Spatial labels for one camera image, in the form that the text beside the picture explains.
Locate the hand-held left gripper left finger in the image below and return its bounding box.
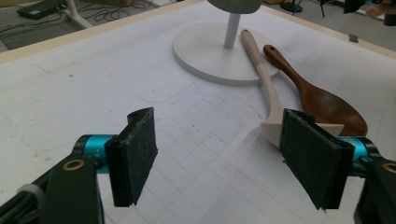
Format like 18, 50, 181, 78
104, 106, 159, 208

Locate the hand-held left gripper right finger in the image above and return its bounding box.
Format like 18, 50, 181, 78
278, 108, 356, 210

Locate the brown wooden spoon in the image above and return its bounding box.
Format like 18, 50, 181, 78
262, 44, 369, 138

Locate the light wooden spoon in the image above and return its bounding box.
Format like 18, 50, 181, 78
240, 28, 345, 147

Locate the white utensil rack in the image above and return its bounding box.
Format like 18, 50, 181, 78
172, 0, 281, 87

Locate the black round stand base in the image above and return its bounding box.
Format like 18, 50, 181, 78
279, 1, 304, 13

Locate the white grid paper mat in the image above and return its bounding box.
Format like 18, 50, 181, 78
0, 1, 396, 224

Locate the wooden table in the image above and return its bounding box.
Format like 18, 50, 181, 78
0, 0, 396, 224

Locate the white stand leg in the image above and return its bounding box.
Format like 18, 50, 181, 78
64, 0, 94, 30

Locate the flat black device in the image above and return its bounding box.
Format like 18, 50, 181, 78
17, 0, 66, 21

